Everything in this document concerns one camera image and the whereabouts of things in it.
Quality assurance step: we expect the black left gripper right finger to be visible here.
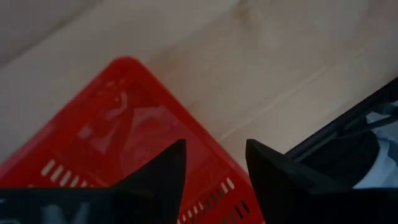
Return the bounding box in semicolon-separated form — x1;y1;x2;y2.
245;138;398;224

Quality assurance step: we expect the black table edge rail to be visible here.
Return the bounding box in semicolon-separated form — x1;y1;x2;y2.
284;77;398;164

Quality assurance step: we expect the red plastic slotted basket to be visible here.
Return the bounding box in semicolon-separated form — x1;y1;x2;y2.
0;55;266;224

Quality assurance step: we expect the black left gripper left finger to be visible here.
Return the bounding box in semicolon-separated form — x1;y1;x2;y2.
0;138;188;224

